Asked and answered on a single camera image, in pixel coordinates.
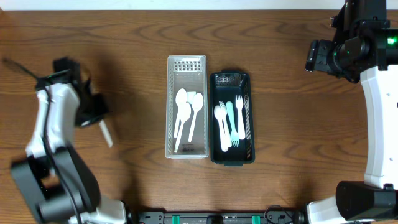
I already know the white plastic utensil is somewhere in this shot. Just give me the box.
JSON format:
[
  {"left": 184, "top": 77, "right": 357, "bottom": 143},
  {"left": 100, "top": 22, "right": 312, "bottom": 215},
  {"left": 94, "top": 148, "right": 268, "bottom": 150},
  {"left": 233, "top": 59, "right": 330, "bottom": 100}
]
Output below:
[{"left": 174, "top": 88, "right": 187, "bottom": 138}]

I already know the black perforated plastic basket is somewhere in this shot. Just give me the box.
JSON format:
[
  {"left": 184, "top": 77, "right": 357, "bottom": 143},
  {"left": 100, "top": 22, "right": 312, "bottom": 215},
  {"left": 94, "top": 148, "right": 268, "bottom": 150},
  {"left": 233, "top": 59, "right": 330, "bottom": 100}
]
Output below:
[{"left": 208, "top": 70, "right": 255, "bottom": 166}]

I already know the white plastic fork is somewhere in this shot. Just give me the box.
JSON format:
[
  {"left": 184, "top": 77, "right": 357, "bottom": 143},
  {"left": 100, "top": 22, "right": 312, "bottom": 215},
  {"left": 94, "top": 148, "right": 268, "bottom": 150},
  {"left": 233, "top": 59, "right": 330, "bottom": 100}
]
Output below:
[
  {"left": 235, "top": 95, "right": 245, "bottom": 140},
  {"left": 219, "top": 101, "right": 232, "bottom": 147}
]

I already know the clear perforated plastic basket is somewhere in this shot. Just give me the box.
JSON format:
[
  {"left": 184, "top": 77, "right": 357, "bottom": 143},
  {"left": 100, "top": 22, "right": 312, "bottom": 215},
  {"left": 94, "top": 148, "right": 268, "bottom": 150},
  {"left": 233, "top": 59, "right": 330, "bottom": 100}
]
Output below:
[{"left": 165, "top": 55, "right": 209, "bottom": 159}]

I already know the white plastic spoon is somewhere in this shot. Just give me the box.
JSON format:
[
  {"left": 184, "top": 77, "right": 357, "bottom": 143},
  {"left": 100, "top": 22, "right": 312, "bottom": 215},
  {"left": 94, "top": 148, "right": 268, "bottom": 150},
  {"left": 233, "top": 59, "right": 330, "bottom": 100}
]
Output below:
[
  {"left": 214, "top": 105, "right": 229, "bottom": 152},
  {"left": 188, "top": 93, "right": 204, "bottom": 142},
  {"left": 99, "top": 119, "right": 113, "bottom": 148},
  {"left": 174, "top": 103, "right": 191, "bottom": 153}
]

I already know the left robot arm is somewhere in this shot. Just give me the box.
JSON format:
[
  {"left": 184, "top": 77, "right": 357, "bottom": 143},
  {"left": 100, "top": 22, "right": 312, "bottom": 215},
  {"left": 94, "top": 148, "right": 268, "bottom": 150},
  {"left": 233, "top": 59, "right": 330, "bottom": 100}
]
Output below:
[{"left": 2, "top": 57, "right": 134, "bottom": 223}]

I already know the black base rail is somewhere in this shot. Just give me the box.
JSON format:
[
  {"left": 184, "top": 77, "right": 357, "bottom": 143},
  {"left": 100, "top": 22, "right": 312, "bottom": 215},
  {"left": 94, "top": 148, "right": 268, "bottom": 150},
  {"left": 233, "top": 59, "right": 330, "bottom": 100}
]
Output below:
[{"left": 135, "top": 205, "right": 308, "bottom": 224}]

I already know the white label sticker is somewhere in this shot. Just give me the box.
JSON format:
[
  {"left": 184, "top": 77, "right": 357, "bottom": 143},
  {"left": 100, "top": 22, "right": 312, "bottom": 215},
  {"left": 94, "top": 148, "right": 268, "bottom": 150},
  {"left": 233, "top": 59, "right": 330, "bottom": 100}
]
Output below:
[{"left": 187, "top": 91, "right": 196, "bottom": 104}]

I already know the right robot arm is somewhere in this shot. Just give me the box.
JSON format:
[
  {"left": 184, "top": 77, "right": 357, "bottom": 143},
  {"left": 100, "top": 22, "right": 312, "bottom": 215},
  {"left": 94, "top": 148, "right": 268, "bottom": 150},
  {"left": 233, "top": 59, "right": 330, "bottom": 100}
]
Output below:
[{"left": 296, "top": 0, "right": 397, "bottom": 223}]

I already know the mint plastic fork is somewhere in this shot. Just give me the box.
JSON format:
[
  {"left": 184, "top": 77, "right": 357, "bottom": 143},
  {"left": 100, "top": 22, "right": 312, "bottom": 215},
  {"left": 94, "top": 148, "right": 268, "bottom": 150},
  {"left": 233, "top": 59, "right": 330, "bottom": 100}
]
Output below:
[{"left": 226, "top": 101, "right": 239, "bottom": 147}]

